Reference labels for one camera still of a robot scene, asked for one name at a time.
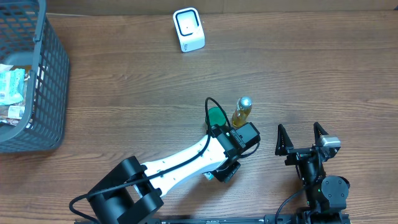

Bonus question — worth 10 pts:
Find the yellow oil bottle silver cap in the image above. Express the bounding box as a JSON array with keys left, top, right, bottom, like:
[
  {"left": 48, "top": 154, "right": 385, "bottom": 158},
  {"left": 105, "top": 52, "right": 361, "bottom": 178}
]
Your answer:
[{"left": 231, "top": 96, "right": 252, "bottom": 128}]

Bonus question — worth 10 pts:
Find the brown labelled food package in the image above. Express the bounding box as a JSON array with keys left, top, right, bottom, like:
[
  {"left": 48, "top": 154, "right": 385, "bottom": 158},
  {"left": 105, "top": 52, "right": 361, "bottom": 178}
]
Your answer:
[{"left": 1, "top": 105, "right": 25, "bottom": 126}]

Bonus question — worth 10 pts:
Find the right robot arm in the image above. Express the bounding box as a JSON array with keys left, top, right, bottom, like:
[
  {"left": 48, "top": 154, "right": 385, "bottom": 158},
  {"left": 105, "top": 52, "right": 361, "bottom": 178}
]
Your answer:
[{"left": 274, "top": 122, "right": 350, "bottom": 224}]

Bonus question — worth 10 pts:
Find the white green snack package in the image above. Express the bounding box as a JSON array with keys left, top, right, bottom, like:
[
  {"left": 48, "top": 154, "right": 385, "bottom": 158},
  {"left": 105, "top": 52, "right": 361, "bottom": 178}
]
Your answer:
[{"left": 1, "top": 64, "right": 25, "bottom": 105}]

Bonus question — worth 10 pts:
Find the white barcode scanner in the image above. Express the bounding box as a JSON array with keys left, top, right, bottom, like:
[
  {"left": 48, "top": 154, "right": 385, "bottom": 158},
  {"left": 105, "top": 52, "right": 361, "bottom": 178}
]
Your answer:
[{"left": 173, "top": 7, "right": 205, "bottom": 53}]

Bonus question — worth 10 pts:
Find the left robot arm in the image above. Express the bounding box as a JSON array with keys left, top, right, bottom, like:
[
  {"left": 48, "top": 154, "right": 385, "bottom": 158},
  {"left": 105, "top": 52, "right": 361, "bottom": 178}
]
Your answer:
[{"left": 88, "top": 123, "right": 261, "bottom": 224}]

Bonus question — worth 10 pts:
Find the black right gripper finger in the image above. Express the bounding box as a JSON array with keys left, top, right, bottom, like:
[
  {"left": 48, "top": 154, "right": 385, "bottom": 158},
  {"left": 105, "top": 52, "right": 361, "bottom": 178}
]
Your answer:
[
  {"left": 275, "top": 124, "right": 294, "bottom": 156},
  {"left": 313, "top": 122, "right": 328, "bottom": 146}
]

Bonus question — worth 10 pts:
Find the teal tissue pack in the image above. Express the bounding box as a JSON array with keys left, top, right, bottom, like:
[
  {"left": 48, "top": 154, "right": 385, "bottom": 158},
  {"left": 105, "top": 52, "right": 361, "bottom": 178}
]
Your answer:
[{"left": 203, "top": 172, "right": 214, "bottom": 180}]

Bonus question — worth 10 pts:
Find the grey plastic mesh basket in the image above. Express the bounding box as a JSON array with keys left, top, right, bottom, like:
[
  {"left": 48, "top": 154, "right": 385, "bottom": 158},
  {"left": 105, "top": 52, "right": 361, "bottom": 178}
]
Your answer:
[{"left": 1, "top": 0, "right": 70, "bottom": 153}]

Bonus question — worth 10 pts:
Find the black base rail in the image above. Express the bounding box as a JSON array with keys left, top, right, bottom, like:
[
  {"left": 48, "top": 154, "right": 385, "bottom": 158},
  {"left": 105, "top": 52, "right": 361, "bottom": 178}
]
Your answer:
[{"left": 74, "top": 214, "right": 351, "bottom": 224}]

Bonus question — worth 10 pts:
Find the green lid white jar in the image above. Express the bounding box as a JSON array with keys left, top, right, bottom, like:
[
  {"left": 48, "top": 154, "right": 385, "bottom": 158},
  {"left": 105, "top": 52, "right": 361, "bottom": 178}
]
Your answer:
[{"left": 205, "top": 107, "right": 228, "bottom": 130}]

